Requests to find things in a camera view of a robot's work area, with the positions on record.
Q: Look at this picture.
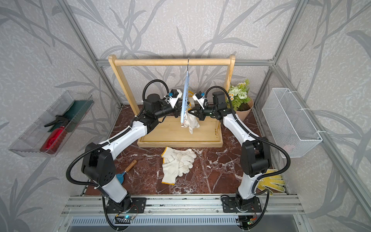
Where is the blue wavy clip hanger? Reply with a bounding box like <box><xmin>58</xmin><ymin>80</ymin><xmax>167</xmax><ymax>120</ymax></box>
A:
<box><xmin>181</xmin><ymin>59</ymin><xmax>189</xmax><ymax>127</ymax></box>

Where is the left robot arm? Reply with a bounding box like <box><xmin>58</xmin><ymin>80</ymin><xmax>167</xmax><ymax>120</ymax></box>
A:
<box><xmin>66</xmin><ymin>89</ymin><xmax>185</xmax><ymax>210</ymax></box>

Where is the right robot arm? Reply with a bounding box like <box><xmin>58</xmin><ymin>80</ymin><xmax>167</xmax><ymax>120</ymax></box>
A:
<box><xmin>188</xmin><ymin>86</ymin><xmax>291</xmax><ymax>211</ymax></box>

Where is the wooden clothes rack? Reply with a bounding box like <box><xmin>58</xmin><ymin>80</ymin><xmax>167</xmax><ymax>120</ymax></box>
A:
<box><xmin>108</xmin><ymin>55</ymin><xmax>236</xmax><ymax>149</ymax></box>

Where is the potted white flower plant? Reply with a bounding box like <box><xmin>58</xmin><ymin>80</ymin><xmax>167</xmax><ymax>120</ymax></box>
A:
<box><xmin>228</xmin><ymin>79</ymin><xmax>254</xmax><ymax>121</ymax></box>

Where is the white glove with yellow cuff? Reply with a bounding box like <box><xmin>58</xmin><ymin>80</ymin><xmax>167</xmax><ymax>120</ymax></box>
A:
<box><xmin>161</xmin><ymin>147</ymin><xmax>197</xmax><ymax>177</ymax></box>

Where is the blue hand rake tool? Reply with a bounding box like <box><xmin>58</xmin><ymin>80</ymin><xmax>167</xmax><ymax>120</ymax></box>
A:
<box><xmin>116</xmin><ymin>159</ymin><xmax>137</xmax><ymax>184</ymax></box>

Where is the yellow rubber-coated glove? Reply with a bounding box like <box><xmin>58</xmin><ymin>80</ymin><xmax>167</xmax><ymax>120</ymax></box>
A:
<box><xmin>257</xmin><ymin>174</ymin><xmax>286</xmax><ymax>196</ymax></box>

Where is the green cloth in tray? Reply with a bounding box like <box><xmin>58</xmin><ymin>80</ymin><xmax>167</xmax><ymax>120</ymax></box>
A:
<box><xmin>44</xmin><ymin>100</ymin><xmax>93</xmax><ymax>132</ymax></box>

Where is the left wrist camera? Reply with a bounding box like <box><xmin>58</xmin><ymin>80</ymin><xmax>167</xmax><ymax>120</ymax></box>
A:
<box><xmin>166</xmin><ymin>89</ymin><xmax>183</xmax><ymax>108</ymax></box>

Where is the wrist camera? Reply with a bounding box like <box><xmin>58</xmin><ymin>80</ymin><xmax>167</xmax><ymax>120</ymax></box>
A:
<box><xmin>192</xmin><ymin>91</ymin><xmax>208</xmax><ymax>109</ymax></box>
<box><xmin>166</xmin><ymin>89</ymin><xmax>183</xmax><ymax>108</ymax></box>

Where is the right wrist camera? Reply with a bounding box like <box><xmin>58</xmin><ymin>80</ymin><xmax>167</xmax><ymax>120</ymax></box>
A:
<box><xmin>192</xmin><ymin>91</ymin><xmax>208</xmax><ymax>109</ymax></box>

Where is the white wire mesh basket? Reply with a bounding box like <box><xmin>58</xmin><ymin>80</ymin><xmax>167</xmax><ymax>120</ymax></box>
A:
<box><xmin>262</xmin><ymin>88</ymin><xmax>323</xmax><ymax>158</ymax></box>

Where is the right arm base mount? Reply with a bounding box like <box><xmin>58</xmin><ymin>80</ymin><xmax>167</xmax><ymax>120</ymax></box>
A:
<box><xmin>220</xmin><ymin>195</ymin><xmax>262</xmax><ymax>213</ymax></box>

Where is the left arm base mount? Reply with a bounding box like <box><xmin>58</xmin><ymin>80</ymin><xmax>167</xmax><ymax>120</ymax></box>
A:
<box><xmin>106</xmin><ymin>197</ymin><xmax>147</xmax><ymax>214</ymax></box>

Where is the clear plastic wall tray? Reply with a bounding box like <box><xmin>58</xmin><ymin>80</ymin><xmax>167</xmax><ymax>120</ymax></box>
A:
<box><xmin>9</xmin><ymin>91</ymin><xmax>94</xmax><ymax>157</ymax></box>

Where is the aluminium front rail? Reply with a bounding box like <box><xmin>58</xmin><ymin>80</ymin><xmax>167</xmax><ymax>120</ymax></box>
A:
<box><xmin>54</xmin><ymin>194</ymin><xmax>312</xmax><ymax>232</ymax></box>

